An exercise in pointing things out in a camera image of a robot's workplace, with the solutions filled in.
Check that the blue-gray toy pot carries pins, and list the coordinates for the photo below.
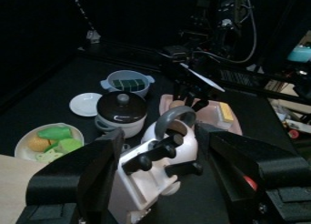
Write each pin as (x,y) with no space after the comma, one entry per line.
(128,77)

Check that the pink toy tray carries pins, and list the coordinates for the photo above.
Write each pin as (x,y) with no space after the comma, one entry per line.
(209,115)

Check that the orange toy food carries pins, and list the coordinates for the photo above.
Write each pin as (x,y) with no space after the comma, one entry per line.
(37,144)

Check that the dark green toy blocks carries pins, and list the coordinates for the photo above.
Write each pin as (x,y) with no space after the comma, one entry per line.
(128,84)

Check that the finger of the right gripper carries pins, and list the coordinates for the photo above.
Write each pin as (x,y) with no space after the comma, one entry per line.
(199,104)
(177,95)

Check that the red wheel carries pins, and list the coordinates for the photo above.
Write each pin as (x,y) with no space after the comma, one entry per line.
(293,134)

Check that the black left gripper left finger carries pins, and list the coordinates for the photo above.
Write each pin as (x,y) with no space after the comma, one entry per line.
(72,176)

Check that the beige wooden board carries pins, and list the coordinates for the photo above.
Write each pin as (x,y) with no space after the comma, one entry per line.
(16,188)

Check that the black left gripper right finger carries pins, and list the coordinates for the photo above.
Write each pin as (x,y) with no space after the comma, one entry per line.
(259,170)

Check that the pale lotus root slice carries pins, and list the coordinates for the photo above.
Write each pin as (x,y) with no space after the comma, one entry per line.
(48,157)

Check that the camera stand with white base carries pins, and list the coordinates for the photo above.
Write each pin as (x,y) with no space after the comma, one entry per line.
(92,35)

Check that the small white plate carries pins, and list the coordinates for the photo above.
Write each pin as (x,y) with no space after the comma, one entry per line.
(84,104)

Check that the teal container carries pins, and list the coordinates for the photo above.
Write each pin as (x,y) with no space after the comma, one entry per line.
(300,53)

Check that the white bowl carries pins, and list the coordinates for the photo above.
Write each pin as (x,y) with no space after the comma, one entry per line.
(28,148)

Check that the white pot with dark lid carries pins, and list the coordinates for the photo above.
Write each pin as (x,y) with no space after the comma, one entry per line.
(121,112)

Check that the light green toy vegetable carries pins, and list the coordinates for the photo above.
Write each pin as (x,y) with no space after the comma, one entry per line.
(68,145)

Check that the tan toy egg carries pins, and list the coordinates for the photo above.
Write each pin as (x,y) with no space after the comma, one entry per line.
(176,104)

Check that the white toy knife block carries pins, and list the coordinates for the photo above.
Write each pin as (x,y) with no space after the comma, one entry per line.
(138,185)

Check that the red round toy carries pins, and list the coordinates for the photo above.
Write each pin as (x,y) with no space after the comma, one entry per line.
(251,182)

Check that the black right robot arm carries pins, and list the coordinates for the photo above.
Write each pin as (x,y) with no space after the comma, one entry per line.
(227,18)

